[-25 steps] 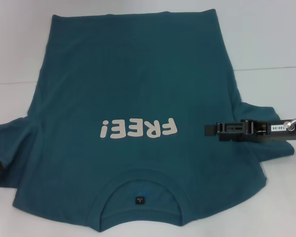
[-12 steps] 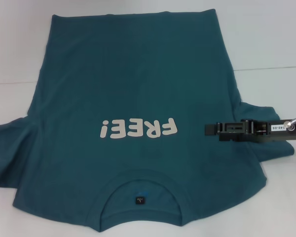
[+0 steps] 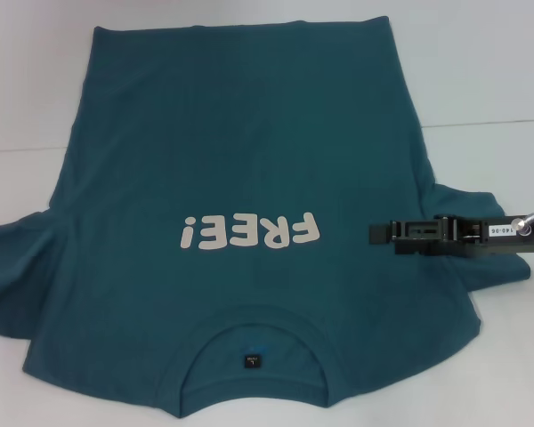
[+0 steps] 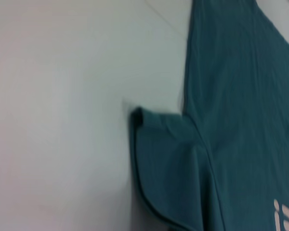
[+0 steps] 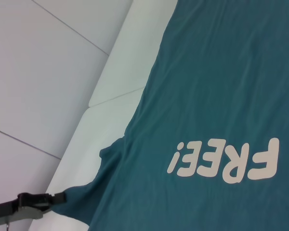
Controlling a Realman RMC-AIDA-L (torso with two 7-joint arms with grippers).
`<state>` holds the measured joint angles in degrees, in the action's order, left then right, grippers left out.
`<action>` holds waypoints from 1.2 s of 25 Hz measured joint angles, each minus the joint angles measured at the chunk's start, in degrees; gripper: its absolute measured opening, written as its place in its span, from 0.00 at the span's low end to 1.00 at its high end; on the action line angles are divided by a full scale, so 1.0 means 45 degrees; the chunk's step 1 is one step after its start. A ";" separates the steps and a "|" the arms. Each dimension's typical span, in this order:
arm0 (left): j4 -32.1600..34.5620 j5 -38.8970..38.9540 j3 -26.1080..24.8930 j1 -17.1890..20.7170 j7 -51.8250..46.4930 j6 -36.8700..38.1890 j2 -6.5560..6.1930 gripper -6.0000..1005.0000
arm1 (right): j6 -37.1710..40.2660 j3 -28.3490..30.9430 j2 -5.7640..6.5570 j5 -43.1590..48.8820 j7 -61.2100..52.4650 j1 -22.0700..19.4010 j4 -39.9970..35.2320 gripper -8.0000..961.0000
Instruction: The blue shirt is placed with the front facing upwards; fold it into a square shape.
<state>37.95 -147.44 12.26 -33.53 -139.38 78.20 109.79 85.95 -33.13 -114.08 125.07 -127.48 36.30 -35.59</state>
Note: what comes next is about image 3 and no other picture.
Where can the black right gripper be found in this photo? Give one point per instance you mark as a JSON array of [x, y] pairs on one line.
[[476, 236]]

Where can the teal FREE print t-shirt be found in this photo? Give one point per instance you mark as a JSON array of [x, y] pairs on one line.
[[249, 155]]

